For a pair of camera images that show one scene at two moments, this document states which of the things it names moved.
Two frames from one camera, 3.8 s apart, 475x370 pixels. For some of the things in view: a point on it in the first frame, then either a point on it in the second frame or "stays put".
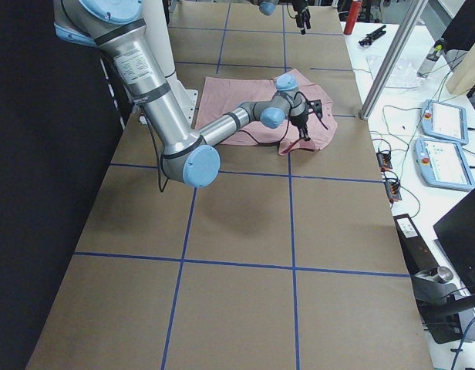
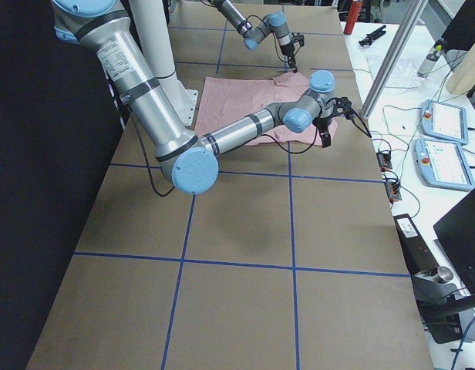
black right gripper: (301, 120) -> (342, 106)
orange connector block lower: (392, 189) stays put
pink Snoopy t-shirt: (219, 96) stays put
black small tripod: (372, 35) stays put
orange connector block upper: (384, 160) stays put
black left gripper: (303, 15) -> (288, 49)
